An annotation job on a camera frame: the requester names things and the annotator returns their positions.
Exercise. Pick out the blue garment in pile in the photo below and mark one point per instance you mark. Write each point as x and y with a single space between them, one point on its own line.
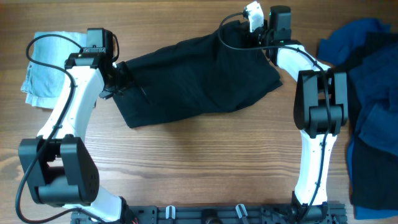
335 50

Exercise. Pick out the folded light blue denim shorts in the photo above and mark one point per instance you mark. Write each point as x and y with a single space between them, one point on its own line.
43 85

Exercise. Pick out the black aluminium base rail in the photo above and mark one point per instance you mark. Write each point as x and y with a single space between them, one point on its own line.
270 213

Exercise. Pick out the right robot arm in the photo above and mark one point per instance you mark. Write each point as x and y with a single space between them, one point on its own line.
320 107

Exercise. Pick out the dark garment in pile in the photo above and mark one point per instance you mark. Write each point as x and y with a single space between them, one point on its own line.
372 102

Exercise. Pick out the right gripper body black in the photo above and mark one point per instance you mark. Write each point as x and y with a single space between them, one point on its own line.
259 37

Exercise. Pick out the black shorts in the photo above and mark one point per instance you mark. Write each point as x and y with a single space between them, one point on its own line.
210 74

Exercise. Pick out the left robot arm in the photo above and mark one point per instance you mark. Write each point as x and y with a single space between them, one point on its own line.
58 169

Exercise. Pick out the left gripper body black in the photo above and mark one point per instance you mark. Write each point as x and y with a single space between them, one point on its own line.
115 84

